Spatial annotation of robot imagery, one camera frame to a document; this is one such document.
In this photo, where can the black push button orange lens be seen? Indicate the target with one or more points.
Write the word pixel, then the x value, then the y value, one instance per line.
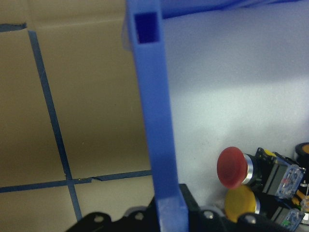
pixel 304 148

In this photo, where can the blue bin with push buttons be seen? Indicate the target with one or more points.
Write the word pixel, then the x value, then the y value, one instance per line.
pixel 154 96

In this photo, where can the yellow mushroom push button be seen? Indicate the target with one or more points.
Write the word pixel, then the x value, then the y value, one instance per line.
pixel 239 200

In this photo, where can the red mushroom push button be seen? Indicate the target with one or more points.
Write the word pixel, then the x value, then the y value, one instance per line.
pixel 229 166

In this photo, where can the white foam pad under buttons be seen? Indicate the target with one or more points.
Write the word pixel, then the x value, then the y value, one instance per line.
pixel 229 72

